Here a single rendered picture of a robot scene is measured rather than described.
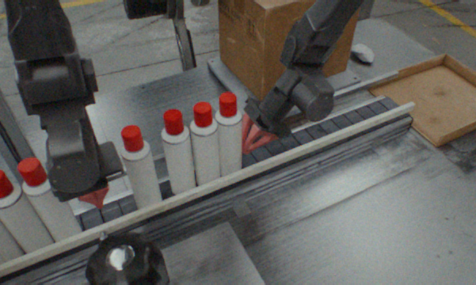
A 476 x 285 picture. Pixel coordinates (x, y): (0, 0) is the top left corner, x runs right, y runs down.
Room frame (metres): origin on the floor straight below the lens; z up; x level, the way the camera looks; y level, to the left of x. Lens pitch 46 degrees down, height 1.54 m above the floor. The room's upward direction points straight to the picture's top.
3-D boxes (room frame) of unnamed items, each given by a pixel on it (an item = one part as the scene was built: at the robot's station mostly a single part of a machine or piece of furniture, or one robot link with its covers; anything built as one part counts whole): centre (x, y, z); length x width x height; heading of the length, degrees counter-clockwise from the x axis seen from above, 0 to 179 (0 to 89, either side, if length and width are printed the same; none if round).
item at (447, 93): (0.87, -0.57, 0.85); 0.30 x 0.26 x 0.04; 118
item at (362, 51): (1.09, -0.39, 0.85); 0.08 x 0.07 x 0.04; 1
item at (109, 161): (0.39, 0.23, 1.13); 0.10 x 0.07 x 0.07; 117
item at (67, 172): (0.35, 0.20, 1.22); 0.11 x 0.09 x 0.12; 21
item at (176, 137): (0.52, 0.11, 0.98); 0.05 x 0.05 x 0.20
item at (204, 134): (0.54, 0.06, 0.98); 0.05 x 0.05 x 0.20
